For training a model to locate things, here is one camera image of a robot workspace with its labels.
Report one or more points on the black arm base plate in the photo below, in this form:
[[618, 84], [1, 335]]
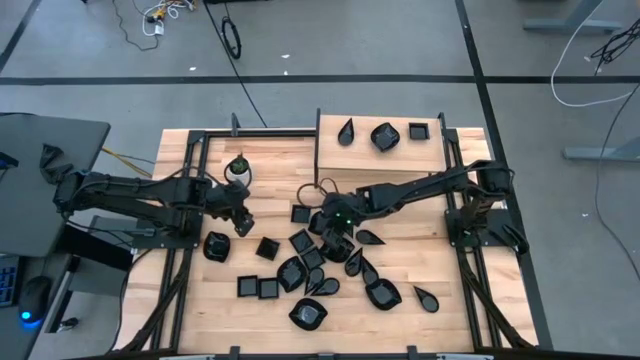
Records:
[[487, 237], [150, 241]]

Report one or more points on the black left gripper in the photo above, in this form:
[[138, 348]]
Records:
[[232, 197]]

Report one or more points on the black triangular spare part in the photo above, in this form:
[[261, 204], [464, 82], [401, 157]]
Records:
[[52, 174], [50, 154]]

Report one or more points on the dark computer keyboard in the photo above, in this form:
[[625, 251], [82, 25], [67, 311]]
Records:
[[7, 287]]

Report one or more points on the black computer mouse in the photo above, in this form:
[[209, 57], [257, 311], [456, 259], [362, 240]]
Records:
[[34, 297]]

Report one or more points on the grey desk leg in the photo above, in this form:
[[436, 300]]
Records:
[[75, 287]]

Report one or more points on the dark grey desk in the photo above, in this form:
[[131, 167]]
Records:
[[30, 220]]

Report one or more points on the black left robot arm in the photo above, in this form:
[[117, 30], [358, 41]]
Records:
[[125, 197]]

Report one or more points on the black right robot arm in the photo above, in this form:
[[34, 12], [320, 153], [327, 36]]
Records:
[[425, 187]]

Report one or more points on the raised wooden shelf black legs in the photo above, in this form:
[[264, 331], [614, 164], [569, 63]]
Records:
[[350, 162]]

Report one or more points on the black desk crossbar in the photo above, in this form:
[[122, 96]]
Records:
[[100, 252]]

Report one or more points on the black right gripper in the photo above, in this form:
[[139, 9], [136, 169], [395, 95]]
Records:
[[345, 210]]

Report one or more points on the grey desk foot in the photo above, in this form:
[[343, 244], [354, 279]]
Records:
[[595, 153], [570, 24]]

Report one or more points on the small plant in white pot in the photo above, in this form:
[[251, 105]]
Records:
[[240, 175]]

